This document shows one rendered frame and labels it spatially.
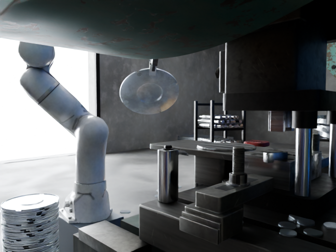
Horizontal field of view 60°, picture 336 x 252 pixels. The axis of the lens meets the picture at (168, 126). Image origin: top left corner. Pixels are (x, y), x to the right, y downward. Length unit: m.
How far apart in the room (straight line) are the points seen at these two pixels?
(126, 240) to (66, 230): 0.69
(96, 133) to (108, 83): 4.82
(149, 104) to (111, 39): 1.24
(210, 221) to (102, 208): 0.82
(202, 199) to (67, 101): 0.77
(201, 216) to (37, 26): 0.28
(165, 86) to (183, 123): 5.86
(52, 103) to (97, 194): 0.36
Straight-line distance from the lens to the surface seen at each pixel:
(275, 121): 0.55
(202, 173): 0.62
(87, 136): 1.02
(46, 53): 1.02
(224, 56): 0.58
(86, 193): 1.12
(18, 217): 1.71
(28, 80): 1.08
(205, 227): 0.37
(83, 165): 1.10
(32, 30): 0.25
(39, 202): 1.79
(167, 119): 6.83
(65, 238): 1.22
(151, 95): 1.45
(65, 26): 0.23
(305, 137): 0.46
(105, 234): 0.56
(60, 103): 1.07
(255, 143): 0.94
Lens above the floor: 0.86
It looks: 3 degrees down
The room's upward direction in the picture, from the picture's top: straight up
